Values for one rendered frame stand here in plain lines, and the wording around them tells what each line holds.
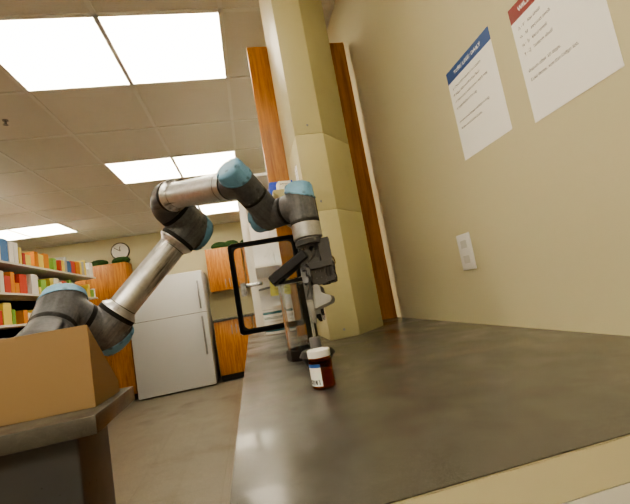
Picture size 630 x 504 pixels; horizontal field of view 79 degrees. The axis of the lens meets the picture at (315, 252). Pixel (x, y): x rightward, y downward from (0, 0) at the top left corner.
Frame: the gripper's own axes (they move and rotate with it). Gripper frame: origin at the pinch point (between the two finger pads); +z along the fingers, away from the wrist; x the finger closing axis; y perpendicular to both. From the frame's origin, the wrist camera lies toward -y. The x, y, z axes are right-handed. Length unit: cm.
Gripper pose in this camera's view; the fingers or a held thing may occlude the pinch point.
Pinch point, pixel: (315, 320)
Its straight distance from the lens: 95.7
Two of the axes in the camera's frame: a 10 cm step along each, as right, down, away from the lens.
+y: 9.7, -2.1, -1.0
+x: 1.3, 1.4, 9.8
